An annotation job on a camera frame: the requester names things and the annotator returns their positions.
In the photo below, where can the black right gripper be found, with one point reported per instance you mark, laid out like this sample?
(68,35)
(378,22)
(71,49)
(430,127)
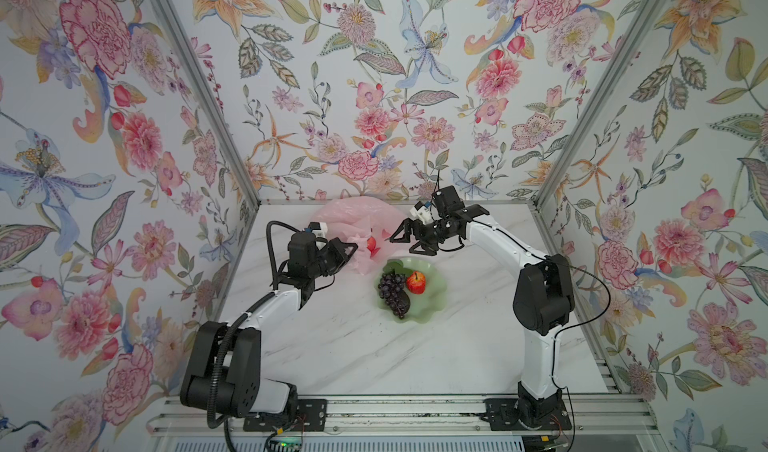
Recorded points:
(406,226)

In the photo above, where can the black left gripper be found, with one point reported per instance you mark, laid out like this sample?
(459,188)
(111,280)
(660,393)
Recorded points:
(336,250)

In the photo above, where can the red apple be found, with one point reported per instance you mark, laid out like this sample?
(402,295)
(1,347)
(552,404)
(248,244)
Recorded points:
(416,283)

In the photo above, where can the pink plastic bag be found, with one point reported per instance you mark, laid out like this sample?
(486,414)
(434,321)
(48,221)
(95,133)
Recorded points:
(367,222)

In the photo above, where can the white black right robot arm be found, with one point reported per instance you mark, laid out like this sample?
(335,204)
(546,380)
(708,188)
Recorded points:
(543,298)

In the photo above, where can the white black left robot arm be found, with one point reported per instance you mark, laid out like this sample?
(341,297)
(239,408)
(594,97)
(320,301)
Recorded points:
(223,376)

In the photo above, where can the green grape leaf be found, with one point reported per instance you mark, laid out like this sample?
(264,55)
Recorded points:
(398,267)

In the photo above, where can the purple grape bunch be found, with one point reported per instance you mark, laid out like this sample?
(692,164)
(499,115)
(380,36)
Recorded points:
(392,291)

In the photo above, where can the green plastic fruit plate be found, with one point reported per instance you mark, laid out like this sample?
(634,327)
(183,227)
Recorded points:
(423,307)

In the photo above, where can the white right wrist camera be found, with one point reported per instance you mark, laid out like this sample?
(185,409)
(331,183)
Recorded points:
(421,212)

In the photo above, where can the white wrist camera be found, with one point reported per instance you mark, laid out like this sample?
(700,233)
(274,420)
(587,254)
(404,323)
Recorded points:
(318,229)
(421,212)

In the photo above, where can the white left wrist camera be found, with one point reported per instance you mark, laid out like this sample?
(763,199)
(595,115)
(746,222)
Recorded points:
(318,229)

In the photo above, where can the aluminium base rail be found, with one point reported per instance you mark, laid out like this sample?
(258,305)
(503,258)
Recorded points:
(591,414)

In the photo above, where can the aluminium corner post left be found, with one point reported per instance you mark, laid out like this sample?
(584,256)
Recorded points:
(197,80)

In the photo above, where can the aluminium corner post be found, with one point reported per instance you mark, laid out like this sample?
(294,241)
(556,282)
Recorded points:
(639,28)
(197,80)

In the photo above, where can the aluminium corner post right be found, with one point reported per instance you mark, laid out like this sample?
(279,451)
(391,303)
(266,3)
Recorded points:
(639,28)

